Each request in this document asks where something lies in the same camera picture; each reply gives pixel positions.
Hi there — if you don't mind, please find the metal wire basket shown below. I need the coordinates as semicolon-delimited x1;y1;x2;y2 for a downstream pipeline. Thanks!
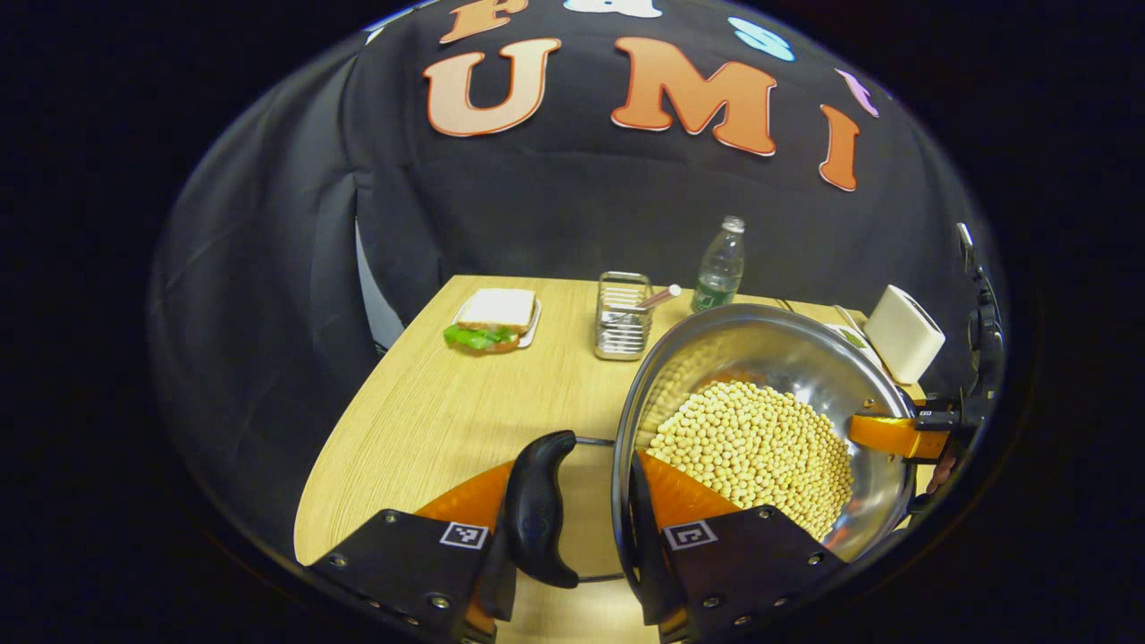
595;271;654;361

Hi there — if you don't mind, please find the white toaster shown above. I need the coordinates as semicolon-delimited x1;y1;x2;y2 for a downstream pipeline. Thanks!
863;284;946;386

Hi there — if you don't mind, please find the steel pot with black handle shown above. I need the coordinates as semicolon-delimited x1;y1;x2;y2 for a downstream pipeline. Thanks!
505;302;920;627

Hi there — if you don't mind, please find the clear plastic water bottle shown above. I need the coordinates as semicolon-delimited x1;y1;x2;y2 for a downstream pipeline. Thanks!
691;216;746;314

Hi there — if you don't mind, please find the white divided dish with beans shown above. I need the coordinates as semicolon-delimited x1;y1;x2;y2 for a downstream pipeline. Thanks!
827;322;876;356

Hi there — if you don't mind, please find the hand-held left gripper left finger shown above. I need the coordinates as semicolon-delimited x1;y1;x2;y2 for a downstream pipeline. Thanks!
309;459;520;644

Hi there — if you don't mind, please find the black backdrop cloth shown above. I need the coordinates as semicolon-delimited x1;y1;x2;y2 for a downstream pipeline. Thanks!
152;0;996;538

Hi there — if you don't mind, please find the white sandwich plate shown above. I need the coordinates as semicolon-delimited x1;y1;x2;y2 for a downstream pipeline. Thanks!
454;295;543;350

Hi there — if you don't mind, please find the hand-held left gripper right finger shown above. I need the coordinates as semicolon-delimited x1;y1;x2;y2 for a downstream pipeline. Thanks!
626;452;846;644

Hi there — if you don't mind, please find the pile of soybeans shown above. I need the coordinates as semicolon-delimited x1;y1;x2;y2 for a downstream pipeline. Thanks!
646;380;855;542

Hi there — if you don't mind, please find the sandwich with lettuce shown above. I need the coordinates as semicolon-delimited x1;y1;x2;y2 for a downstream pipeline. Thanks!
445;288;538;352

